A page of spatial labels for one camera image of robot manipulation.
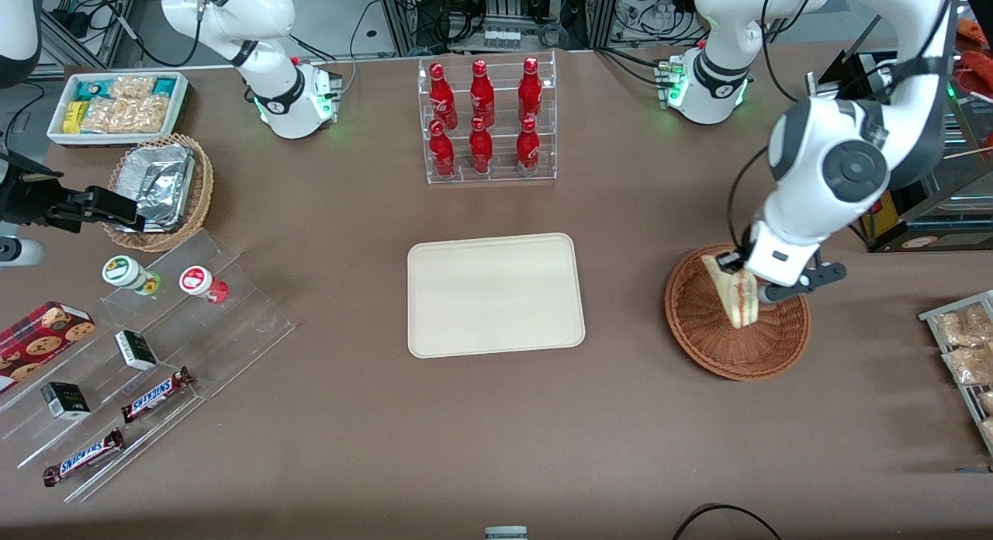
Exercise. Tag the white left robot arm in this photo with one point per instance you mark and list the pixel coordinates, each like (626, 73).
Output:
(869, 28)

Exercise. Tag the clear bag of pastries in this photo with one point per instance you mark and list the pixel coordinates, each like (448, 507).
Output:
(966, 327)
(989, 430)
(987, 402)
(973, 365)

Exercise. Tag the red plaid cookie box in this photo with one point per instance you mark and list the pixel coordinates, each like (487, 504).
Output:
(43, 338)

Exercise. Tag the aluminium frame rack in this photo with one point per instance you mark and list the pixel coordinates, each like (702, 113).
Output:
(589, 12)

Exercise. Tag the light wicker basket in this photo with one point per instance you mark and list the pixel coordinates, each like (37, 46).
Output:
(203, 187)

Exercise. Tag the large clear cracker bag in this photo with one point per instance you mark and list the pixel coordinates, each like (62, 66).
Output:
(128, 115)

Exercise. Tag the white snack bin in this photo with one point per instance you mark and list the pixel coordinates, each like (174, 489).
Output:
(56, 133)

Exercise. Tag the orange red snack packet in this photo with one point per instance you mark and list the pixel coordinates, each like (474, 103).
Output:
(979, 70)
(977, 32)

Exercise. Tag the green lid cup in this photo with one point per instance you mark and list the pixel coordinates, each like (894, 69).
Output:
(124, 271)

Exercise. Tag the left wrist camera mount bar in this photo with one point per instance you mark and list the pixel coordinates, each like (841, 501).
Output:
(822, 275)

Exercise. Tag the silver foil container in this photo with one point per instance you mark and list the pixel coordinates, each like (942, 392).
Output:
(147, 164)

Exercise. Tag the black glass display case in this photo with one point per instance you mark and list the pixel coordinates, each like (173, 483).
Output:
(884, 222)

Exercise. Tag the beige plastic tray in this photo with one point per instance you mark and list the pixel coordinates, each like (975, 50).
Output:
(495, 295)

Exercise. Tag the crumpled silver foil pack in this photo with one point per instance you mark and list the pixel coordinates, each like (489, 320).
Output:
(167, 202)

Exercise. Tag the small clear cracker bag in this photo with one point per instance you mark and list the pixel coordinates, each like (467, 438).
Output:
(132, 87)

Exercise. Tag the brown wicker basket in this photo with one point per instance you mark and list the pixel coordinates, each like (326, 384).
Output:
(702, 338)

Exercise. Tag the yellow snack packet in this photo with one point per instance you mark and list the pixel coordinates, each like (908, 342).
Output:
(75, 117)

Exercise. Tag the snickers chocolate bar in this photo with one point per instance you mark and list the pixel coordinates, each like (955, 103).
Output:
(84, 457)
(155, 395)

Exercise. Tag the clear acrylic bottle rack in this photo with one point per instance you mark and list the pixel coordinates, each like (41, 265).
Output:
(547, 117)

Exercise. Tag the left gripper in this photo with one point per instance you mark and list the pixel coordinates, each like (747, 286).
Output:
(732, 258)

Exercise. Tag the red cola bottle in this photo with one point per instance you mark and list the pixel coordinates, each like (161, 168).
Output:
(442, 98)
(442, 154)
(531, 94)
(481, 150)
(482, 96)
(528, 150)

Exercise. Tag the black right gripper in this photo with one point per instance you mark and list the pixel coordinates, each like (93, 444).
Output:
(25, 199)

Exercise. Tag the teal snack packet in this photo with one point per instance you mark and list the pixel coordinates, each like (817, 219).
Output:
(93, 90)
(164, 86)

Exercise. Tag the white power strip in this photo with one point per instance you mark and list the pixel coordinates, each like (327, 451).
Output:
(501, 38)

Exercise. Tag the red lid cup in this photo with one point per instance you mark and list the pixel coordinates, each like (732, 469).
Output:
(198, 281)

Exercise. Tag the triangle sandwich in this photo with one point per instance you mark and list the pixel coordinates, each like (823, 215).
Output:
(735, 299)

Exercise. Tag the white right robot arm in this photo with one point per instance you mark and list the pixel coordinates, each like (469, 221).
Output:
(287, 98)

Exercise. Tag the clear acrylic stepped display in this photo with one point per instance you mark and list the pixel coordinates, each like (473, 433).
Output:
(233, 330)

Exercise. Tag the grey metal block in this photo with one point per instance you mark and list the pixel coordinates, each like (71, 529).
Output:
(506, 533)

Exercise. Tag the small black box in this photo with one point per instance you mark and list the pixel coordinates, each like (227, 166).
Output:
(136, 351)
(65, 401)

